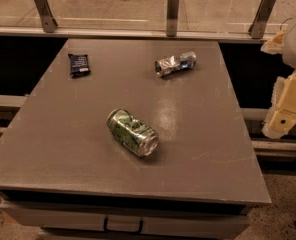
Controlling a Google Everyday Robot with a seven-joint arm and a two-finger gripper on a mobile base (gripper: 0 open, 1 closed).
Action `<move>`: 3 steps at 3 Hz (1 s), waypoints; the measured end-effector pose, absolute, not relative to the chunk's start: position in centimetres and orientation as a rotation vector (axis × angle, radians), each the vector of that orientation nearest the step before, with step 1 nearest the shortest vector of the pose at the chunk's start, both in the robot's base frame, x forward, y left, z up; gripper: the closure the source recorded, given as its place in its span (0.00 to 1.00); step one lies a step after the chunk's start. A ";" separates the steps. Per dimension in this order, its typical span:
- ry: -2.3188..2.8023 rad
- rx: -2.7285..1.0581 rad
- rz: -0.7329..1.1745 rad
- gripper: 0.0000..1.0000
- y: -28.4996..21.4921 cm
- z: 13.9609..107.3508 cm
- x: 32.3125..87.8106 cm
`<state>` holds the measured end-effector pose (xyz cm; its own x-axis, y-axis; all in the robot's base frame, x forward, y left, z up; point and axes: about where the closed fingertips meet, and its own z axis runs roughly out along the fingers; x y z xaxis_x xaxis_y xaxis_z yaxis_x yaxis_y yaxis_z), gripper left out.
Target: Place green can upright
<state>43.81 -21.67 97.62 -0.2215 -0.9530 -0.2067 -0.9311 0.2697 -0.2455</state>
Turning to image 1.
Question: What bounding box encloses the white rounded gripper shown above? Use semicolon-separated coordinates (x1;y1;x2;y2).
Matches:
261;16;296;139

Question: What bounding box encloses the green soda can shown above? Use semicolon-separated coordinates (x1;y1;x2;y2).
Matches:
107;109;159;157

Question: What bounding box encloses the crushed silver blue can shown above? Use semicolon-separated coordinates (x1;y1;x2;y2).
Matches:
155;51;197;77

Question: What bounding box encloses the glass barrier panel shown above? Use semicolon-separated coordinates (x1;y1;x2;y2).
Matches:
0;0;296;35

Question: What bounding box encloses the dark blue snack packet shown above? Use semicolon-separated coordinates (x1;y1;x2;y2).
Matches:
68;54;91;78

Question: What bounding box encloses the middle metal bracket post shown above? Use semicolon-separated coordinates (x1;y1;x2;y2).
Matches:
166;0;179;37

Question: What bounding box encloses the grey drawer with handle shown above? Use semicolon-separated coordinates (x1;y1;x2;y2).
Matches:
0;200;249;240

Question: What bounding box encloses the black drawer handle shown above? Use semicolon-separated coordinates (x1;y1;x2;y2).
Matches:
103;217;144;234

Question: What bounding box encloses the left metal bracket post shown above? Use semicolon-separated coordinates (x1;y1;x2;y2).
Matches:
34;0;58;33

